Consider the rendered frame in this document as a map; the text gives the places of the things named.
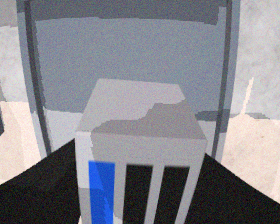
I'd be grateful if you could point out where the grey box with blue and black stripes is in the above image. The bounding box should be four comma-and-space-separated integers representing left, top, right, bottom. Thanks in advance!
75, 79, 208, 224

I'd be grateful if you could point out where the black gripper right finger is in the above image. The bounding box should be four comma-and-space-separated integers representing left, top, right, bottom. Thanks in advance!
184, 153, 280, 224

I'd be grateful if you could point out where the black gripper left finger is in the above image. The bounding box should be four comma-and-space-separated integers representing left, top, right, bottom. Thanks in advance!
0, 137, 80, 224

